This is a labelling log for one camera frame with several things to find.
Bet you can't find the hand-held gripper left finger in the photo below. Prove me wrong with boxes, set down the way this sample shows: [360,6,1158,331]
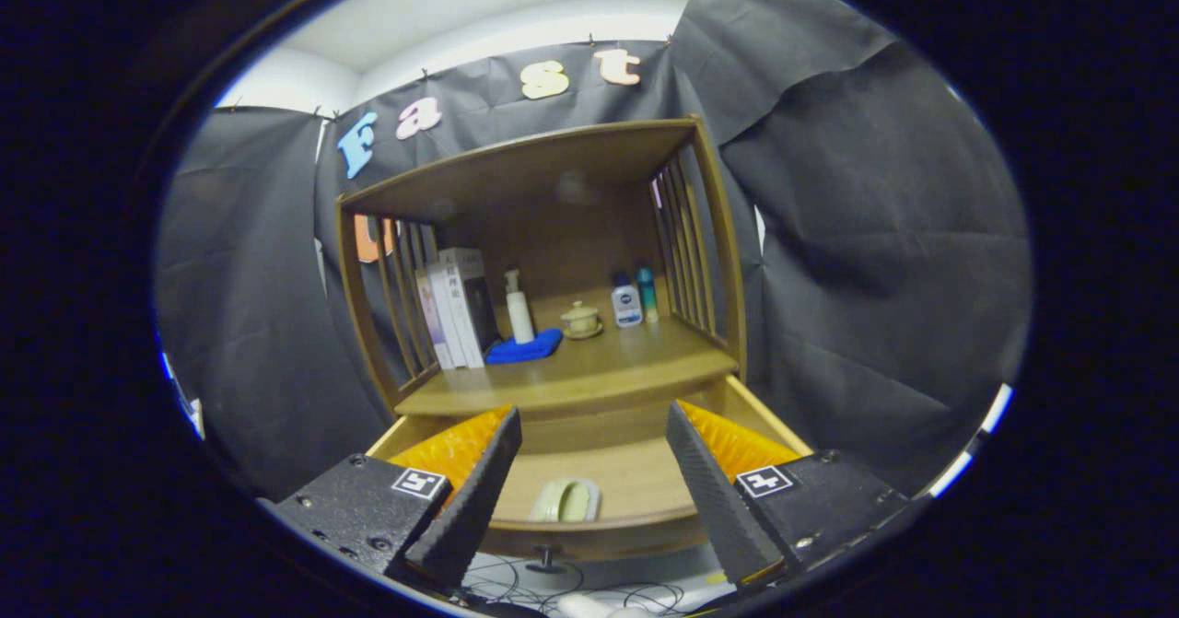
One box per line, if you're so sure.
[269,404,523,593]

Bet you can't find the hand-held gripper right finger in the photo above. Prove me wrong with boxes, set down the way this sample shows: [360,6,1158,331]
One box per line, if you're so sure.
[665,401,922,587]

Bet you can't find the wooden drawer with black knob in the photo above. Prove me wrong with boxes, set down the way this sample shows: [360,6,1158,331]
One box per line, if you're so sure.
[367,374,816,575]

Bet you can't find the wooden countertop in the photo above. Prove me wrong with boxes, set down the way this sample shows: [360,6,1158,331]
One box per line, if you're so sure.
[396,291,738,419]

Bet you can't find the wooden cabinet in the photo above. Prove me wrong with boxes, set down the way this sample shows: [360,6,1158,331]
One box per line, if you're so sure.
[334,117,749,416]

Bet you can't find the blue folded cloth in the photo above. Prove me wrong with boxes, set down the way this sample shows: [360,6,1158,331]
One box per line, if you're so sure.
[484,328,564,365]

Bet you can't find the thin white book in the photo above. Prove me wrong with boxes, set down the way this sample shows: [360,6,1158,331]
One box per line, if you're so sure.
[426,262,471,369]

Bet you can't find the thin purple book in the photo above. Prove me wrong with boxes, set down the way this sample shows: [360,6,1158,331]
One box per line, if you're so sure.
[414,268,454,370]

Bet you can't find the white pump bottle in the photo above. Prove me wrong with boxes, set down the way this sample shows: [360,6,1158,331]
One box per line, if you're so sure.
[503,269,536,344]

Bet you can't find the thick white and black book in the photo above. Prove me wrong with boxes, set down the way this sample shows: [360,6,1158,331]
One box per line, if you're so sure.
[438,247,501,368]

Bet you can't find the white bottle with blue cap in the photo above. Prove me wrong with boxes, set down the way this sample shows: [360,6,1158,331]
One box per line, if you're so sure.
[611,273,644,329]

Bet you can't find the beige ceramic lidded cup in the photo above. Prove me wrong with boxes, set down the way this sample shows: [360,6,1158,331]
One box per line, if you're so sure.
[560,300,604,340]

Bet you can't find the black floor cables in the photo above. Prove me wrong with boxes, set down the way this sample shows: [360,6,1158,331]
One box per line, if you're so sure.
[461,554,719,614]

